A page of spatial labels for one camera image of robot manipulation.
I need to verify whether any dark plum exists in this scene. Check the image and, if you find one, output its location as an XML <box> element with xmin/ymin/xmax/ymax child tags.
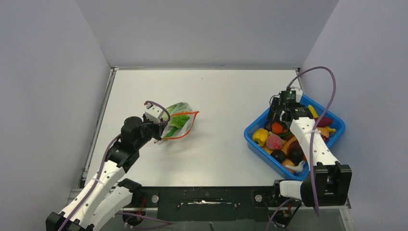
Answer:
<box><xmin>270</xmin><ymin>149</ymin><xmax>286</xmax><ymax>164</ymax></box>

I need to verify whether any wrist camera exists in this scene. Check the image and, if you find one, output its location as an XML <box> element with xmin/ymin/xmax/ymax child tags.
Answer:
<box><xmin>144</xmin><ymin>103</ymin><xmax>165</xmax><ymax>123</ymax></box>
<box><xmin>279</xmin><ymin>87</ymin><xmax>303</xmax><ymax>104</ymax></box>

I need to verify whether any orange tangerine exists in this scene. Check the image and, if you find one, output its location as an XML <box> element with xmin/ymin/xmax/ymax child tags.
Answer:
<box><xmin>271</xmin><ymin>122</ymin><xmax>284</xmax><ymax>134</ymax></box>

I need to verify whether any blue plastic bin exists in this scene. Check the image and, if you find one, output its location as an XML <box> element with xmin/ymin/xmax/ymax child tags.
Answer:
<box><xmin>243</xmin><ymin>110</ymin><xmax>345</xmax><ymax>181</ymax></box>

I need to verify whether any purple sweet potato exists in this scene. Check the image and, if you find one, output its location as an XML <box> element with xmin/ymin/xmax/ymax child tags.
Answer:
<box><xmin>317</xmin><ymin>116</ymin><xmax>333</xmax><ymax>128</ymax></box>

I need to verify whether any yellow banana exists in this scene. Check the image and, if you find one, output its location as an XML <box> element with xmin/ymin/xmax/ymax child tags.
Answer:
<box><xmin>308</xmin><ymin>105</ymin><xmax>319</xmax><ymax>119</ymax></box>

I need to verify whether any yellow bell pepper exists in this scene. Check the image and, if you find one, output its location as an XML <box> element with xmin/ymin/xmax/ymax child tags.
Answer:
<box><xmin>252</xmin><ymin>128</ymin><xmax>269</xmax><ymax>147</ymax></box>

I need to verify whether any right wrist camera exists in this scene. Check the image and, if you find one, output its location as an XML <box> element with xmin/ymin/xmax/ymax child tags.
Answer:
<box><xmin>279</xmin><ymin>87</ymin><xmax>303</xmax><ymax>104</ymax></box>

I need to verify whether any clear zip bag orange zipper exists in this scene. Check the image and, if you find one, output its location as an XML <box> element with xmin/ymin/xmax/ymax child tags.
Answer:
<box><xmin>154</xmin><ymin>102</ymin><xmax>199</xmax><ymax>143</ymax></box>

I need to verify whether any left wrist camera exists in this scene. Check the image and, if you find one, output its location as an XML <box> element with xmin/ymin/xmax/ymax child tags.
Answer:
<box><xmin>144</xmin><ymin>103</ymin><xmax>165</xmax><ymax>123</ymax></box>

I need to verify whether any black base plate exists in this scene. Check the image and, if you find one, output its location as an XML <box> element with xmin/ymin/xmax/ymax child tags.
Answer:
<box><xmin>124</xmin><ymin>186</ymin><xmax>285</xmax><ymax>221</ymax></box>

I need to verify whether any pink peach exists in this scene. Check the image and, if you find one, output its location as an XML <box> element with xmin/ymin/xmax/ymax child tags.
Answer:
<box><xmin>265</xmin><ymin>134</ymin><xmax>283</xmax><ymax>150</ymax></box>

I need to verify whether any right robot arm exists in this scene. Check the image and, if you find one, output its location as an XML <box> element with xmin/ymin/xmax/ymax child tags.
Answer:
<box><xmin>270</xmin><ymin>89</ymin><xmax>352</xmax><ymax>208</ymax></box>

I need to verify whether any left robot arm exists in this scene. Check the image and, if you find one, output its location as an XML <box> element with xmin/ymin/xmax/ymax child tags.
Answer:
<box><xmin>45</xmin><ymin>115</ymin><xmax>168</xmax><ymax>231</ymax></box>

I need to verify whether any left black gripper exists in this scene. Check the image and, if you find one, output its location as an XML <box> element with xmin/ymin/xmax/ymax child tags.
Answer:
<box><xmin>135</xmin><ymin>113</ymin><xmax>167</xmax><ymax>149</ymax></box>

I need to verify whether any green lettuce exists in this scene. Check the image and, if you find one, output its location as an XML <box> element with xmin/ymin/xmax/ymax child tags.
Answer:
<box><xmin>163</xmin><ymin>102</ymin><xmax>192</xmax><ymax>138</ymax></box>

